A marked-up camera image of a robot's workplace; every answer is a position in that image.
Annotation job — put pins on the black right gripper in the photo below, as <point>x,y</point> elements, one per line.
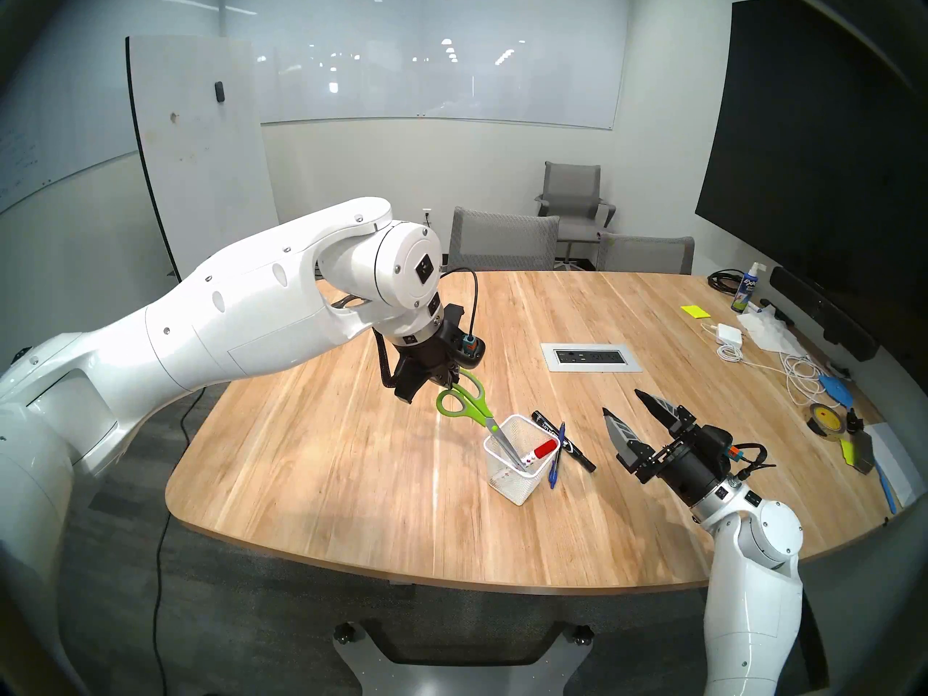
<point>685,473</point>

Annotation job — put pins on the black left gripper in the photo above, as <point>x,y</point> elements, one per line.
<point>428,354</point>

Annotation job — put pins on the black permanent marker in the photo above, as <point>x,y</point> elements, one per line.
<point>573,452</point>

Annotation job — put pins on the red capped white marker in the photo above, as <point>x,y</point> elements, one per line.
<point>544,449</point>

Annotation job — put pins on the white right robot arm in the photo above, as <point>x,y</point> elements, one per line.
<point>754,593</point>

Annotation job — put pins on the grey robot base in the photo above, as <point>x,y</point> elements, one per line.
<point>464,676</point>

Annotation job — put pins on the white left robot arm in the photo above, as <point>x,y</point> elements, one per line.
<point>217,317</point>

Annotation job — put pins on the blue ballpoint pen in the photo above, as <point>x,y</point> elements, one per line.
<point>554,470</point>

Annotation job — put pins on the blue pen on paper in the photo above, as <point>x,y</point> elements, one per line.
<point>886,488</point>

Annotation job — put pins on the grey table power outlet box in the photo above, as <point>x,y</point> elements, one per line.
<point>591,357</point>

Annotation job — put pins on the white power adapter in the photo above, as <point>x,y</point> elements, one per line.
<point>728,334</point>

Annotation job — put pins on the yellow sticky note pad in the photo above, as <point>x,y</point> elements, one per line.
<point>696,312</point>

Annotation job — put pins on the white crumpled tissue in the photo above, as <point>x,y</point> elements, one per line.
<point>768,332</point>

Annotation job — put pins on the grey mesh office chair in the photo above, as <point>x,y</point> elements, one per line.
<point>500,241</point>
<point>645,256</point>

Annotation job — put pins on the whiteboard cleaner spray bottle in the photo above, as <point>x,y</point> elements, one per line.
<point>745,292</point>

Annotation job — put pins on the black and yellow tape roll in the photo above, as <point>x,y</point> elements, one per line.
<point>828,417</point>

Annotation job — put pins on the blue flat plastic item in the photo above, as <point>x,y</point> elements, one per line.
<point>837,390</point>

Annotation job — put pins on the yellow note flag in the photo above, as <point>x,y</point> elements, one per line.
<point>847,452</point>

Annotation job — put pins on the small black clip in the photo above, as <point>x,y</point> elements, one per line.
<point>853,420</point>

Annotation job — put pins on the black video sound bar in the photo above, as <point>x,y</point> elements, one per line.
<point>819,310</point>

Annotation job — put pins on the dark grey eraser block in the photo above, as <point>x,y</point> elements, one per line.
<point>865,454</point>

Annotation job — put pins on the grey office chair with armrests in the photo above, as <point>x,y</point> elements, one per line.
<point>573,187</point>

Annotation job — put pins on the white paper sheet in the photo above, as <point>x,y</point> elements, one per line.
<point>899,462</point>

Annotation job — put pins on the mobile whiteboard on stand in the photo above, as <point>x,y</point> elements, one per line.
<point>203,136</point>

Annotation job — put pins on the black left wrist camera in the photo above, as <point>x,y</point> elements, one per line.
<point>467,343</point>

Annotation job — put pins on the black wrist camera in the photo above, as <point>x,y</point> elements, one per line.
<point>714,441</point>
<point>467,343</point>

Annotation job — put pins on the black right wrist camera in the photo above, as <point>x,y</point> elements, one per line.
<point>714,441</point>

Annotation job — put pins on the wide glass wall whiteboard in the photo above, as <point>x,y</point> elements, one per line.
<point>435,85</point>

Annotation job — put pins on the large black wall screen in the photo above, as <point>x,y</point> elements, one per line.
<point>812,158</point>

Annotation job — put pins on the wall whiteboard with writing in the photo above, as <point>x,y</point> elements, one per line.
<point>43,158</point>

